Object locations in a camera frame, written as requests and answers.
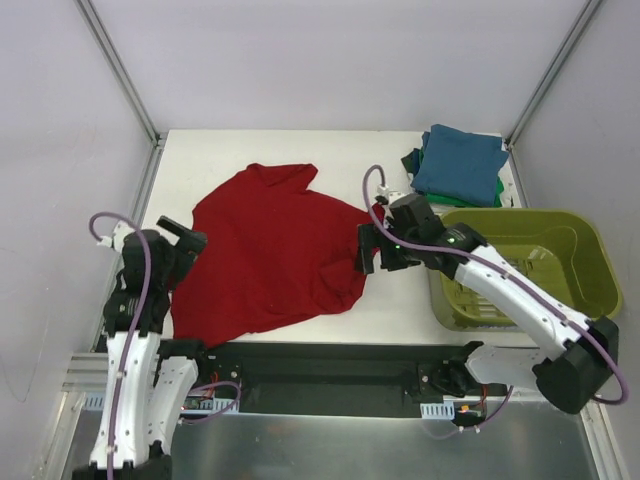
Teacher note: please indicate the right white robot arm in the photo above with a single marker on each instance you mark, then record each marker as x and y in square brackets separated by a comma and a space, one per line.
[574, 355]

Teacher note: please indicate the red t shirt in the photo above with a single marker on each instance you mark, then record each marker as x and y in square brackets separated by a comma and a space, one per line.
[278, 254]

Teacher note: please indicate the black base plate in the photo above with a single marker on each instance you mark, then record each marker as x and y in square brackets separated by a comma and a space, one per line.
[353, 380]

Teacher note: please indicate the folded dark green t shirt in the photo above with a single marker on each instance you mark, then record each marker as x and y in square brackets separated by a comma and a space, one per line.
[412, 161]

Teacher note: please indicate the folded blue t shirt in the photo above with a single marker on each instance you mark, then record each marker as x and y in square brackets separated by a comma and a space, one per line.
[440, 136]

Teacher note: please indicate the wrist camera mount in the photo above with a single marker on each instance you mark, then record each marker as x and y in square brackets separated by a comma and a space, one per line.
[116, 239]
[386, 195]

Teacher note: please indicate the white cable duct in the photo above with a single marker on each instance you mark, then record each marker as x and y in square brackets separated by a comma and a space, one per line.
[193, 406]
[444, 410]

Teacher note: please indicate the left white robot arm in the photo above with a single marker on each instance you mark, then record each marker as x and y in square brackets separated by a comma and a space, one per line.
[148, 376]

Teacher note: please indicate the left white cable duct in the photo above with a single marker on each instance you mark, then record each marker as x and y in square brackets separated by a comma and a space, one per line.
[193, 406]

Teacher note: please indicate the olive green plastic basket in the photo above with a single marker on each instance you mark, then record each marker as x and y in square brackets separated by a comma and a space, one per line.
[558, 250]

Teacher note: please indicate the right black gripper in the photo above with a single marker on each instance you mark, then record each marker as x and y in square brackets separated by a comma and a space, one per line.
[378, 248]

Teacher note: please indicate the right aluminium frame post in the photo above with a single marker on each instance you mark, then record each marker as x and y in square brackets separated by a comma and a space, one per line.
[561, 56]

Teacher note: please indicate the left aluminium frame post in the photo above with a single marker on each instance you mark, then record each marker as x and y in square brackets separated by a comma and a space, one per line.
[108, 49]

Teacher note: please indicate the aluminium frame post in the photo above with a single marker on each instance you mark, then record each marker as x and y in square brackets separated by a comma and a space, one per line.
[561, 56]
[108, 49]

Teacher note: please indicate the right white cable duct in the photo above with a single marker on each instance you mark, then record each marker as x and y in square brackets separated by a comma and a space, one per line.
[444, 410]

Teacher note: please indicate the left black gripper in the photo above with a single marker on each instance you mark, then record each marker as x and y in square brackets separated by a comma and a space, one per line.
[179, 235]

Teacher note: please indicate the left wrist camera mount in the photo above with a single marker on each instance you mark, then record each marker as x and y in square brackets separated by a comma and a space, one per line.
[116, 239]

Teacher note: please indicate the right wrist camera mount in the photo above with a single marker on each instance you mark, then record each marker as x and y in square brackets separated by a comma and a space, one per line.
[386, 195]

